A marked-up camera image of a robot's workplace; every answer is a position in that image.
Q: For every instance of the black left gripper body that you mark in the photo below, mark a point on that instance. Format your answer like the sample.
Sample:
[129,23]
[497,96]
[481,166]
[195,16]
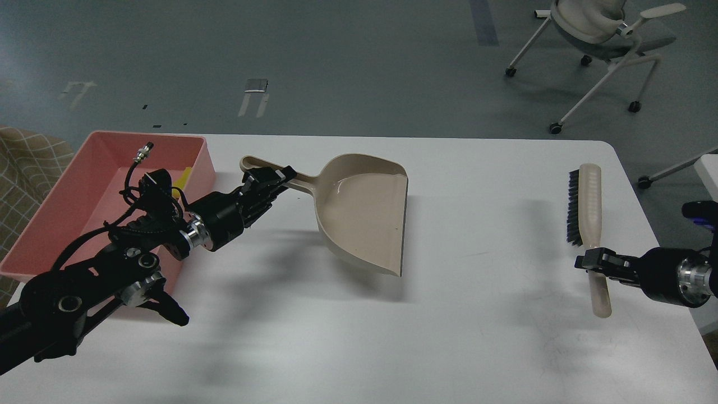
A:
[226,216]

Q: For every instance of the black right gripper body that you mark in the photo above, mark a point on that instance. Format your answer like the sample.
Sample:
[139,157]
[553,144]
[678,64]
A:
[671,276]

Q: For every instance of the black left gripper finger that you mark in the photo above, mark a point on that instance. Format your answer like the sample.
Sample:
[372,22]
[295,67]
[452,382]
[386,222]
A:
[261,181]
[282,179]

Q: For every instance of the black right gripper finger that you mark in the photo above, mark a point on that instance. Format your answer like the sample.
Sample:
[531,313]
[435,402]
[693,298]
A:
[601,256]
[622,274]

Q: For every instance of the beige hand brush black bristles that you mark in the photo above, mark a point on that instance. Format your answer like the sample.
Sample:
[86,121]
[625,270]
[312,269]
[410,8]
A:
[584,228]

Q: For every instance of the beige plastic dustpan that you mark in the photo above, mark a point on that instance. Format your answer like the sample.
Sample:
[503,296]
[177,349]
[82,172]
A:
[360,207]

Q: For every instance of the yellow green sponge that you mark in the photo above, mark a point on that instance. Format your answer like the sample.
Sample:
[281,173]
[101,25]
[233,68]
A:
[178,185]

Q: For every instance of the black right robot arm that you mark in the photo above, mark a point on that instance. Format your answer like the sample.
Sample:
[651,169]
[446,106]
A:
[703,214]

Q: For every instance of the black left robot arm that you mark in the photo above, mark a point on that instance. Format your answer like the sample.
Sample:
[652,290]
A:
[115,265]

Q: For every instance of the pink plastic bin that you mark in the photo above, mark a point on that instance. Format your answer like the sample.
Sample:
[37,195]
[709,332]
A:
[87,194]

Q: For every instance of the white office chair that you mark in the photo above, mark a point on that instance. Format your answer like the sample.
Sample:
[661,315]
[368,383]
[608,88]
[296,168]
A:
[602,32]

